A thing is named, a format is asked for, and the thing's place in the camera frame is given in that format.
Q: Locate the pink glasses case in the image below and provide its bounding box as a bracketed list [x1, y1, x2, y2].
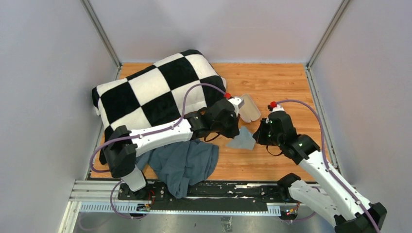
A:
[240, 94, 261, 123]

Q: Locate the light blue cleaning cloth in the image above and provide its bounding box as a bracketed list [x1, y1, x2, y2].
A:
[226, 126, 256, 150]

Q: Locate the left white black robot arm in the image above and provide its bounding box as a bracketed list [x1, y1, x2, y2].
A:
[101, 97, 244, 200]

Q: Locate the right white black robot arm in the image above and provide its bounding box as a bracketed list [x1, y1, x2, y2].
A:
[253, 110, 387, 233]

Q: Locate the black white checkered pillow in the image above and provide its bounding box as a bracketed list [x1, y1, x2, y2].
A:
[91, 49, 227, 166]

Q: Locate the grey blue crumpled garment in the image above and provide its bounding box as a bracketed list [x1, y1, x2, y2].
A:
[136, 139, 219, 199]

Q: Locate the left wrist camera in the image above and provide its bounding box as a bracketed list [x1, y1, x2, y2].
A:
[224, 92, 244, 115]

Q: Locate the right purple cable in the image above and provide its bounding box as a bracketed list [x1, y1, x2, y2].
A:
[270, 99, 382, 233]

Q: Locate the purple cable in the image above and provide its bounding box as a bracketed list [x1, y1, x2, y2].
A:
[89, 83, 232, 220]
[270, 99, 382, 233]

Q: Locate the black mounting base plate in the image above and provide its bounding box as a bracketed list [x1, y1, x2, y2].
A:
[117, 180, 297, 212]

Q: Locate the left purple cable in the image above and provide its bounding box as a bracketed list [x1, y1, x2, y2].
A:
[89, 83, 232, 220]

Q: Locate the aluminium frame rail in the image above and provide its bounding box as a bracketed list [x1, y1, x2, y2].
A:
[69, 180, 352, 219]

